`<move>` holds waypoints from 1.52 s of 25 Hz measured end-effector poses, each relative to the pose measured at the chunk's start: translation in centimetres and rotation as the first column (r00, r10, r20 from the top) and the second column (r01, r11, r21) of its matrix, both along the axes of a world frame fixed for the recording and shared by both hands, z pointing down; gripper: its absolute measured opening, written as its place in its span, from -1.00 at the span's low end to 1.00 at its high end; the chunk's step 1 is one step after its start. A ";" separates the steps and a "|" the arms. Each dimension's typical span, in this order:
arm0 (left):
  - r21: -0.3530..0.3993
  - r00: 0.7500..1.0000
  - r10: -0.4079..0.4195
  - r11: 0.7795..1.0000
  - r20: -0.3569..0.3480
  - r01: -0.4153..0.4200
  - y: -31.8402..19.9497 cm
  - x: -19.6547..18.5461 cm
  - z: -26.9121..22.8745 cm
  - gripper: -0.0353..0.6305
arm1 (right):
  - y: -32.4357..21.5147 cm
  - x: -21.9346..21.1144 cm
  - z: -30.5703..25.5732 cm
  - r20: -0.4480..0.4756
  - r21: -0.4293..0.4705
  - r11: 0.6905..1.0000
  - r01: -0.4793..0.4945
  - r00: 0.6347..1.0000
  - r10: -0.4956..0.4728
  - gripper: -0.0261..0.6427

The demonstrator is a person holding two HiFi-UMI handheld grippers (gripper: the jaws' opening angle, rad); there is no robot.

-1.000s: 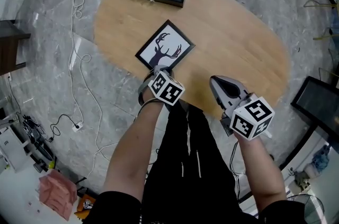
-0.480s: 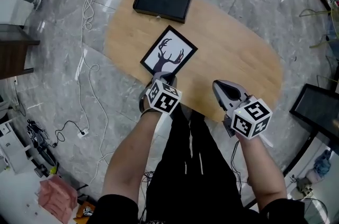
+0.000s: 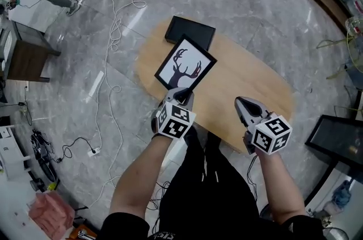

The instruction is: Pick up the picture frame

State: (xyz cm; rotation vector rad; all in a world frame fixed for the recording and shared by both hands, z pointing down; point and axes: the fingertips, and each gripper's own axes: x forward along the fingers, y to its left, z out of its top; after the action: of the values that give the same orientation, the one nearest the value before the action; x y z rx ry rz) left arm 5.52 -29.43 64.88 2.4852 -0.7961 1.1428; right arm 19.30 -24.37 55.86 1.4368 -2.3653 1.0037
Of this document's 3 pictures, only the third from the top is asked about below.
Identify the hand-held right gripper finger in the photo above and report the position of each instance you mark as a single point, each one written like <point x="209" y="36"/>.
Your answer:
<point x="255" y="107"/>
<point x="243" y="112"/>

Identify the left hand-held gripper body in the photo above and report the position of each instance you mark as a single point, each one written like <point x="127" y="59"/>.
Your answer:
<point x="174" y="121"/>

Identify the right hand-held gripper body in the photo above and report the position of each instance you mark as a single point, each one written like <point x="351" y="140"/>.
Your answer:
<point x="270" y="134"/>

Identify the black picture frame deer print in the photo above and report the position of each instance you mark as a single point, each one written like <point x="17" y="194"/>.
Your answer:
<point x="187" y="58"/>

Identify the person's right forearm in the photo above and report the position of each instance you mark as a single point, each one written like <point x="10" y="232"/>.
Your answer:
<point x="279" y="185"/>

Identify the person's left forearm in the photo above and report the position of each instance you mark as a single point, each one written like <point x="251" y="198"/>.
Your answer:
<point x="141" y="176"/>

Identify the black glass side table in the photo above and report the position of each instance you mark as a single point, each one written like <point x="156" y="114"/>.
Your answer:
<point x="337" y="136"/>

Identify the black rectangular tray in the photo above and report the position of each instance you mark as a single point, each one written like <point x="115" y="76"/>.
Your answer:
<point x="193" y="30"/>

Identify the person's black trousers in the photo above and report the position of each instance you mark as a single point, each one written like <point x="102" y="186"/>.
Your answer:
<point x="207" y="199"/>

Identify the white power strip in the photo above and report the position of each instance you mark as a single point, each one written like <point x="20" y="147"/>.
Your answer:
<point x="94" y="151"/>

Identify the blue cloth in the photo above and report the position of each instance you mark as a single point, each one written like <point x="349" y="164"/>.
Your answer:
<point x="341" y="193"/>

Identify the person's black shirt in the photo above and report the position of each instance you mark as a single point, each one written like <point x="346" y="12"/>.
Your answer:
<point x="124" y="229"/>

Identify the dark wooden cabinet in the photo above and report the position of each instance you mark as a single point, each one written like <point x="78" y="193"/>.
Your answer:
<point x="27" y="60"/>

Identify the pink plastic bag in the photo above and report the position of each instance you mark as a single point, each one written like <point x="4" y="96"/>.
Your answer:
<point x="51" y="214"/>

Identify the white shelf unit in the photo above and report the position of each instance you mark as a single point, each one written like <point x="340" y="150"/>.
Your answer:
<point x="11" y="153"/>

